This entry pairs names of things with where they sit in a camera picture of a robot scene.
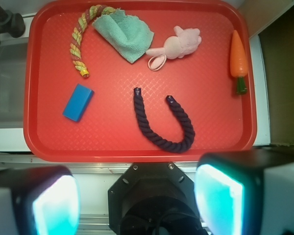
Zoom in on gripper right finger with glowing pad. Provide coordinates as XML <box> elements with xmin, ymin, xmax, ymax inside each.
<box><xmin>194</xmin><ymin>148</ymin><xmax>294</xmax><ymax>235</ymax></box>

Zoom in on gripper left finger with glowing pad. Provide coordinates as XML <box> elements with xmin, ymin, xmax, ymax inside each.
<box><xmin>0</xmin><ymin>166</ymin><xmax>80</xmax><ymax>235</ymax></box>

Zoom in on blue rectangular block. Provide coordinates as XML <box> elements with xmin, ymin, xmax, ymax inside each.
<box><xmin>62</xmin><ymin>84</ymin><xmax>94</xmax><ymax>122</ymax></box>

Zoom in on orange toy carrot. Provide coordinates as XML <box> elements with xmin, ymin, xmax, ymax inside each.
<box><xmin>230</xmin><ymin>30</ymin><xmax>248</xmax><ymax>95</ymax></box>

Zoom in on red plastic tray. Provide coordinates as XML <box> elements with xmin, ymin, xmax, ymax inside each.
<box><xmin>24</xmin><ymin>0</ymin><xmax>257</xmax><ymax>162</ymax></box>

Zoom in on stainless steel sink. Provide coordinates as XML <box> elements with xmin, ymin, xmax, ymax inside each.
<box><xmin>0</xmin><ymin>38</ymin><xmax>28</xmax><ymax>128</ymax></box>

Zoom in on pink plush bunny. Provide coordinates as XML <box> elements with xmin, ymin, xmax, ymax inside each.
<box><xmin>146</xmin><ymin>25</ymin><xmax>202</xmax><ymax>71</ymax></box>

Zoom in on black sink faucet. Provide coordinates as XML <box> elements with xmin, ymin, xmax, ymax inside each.
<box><xmin>0</xmin><ymin>6</ymin><xmax>26</xmax><ymax>38</ymax></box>

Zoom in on teal green cloth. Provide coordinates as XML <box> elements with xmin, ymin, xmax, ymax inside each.
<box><xmin>92</xmin><ymin>9</ymin><xmax>154</xmax><ymax>64</ymax></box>

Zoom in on dark purple rope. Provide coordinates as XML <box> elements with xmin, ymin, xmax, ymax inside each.
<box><xmin>133</xmin><ymin>87</ymin><xmax>196</xmax><ymax>154</ymax></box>

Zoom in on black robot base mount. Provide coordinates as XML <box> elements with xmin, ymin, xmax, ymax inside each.
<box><xmin>107</xmin><ymin>163</ymin><xmax>207</xmax><ymax>235</ymax></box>

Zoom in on multicolour twisted rope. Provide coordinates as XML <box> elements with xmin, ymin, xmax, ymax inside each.
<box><xmin>70</xmin><ymin>4</ymin><xmax>121</xmax><ymax>79</ymax></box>

